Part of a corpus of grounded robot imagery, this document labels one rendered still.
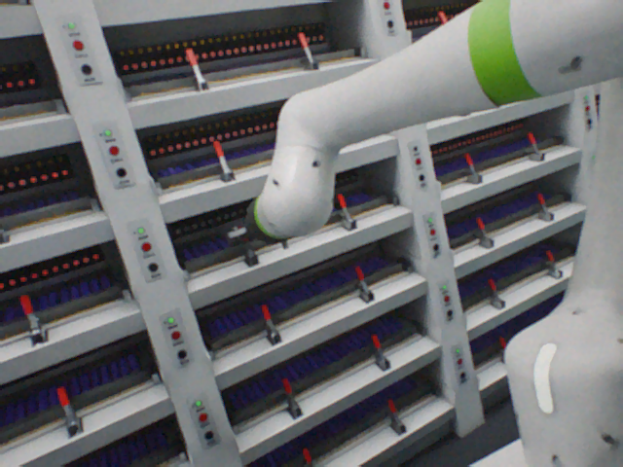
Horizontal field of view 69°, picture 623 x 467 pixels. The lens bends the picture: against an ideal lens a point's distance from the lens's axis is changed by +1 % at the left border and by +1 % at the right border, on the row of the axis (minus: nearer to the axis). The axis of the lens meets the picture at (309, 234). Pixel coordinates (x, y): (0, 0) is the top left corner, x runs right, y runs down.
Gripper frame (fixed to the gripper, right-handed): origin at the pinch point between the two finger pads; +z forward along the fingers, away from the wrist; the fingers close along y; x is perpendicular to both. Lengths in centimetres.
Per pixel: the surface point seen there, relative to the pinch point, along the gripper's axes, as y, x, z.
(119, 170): -21.0, 18.6, -8.0
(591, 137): 120, -5, -2
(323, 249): 17.2, -9.1, -0.4
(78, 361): -40.4, -13.8, 17.9
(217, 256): -6.2, -2.2, 4.4
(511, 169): 85, -6, 1
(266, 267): 2.2, -8.3, -0.9
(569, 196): 113, -21, 7
